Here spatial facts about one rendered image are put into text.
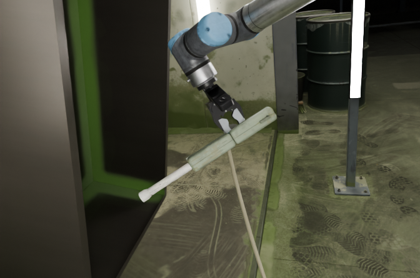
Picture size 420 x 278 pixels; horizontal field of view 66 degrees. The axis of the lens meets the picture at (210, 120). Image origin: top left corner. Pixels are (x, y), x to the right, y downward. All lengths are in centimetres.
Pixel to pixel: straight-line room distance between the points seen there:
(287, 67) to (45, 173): 226
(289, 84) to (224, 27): 191
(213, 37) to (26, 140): 51
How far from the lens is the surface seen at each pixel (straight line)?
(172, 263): 175
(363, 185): 229
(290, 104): 285
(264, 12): 93
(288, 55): 274
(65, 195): 78
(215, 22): 92
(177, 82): 298
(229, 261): 171
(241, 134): 100
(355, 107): 201
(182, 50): 99
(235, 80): 283
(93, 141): 147
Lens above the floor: 126
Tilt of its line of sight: 22 degrees down
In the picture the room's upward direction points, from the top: 8 degrees counter-clockwise
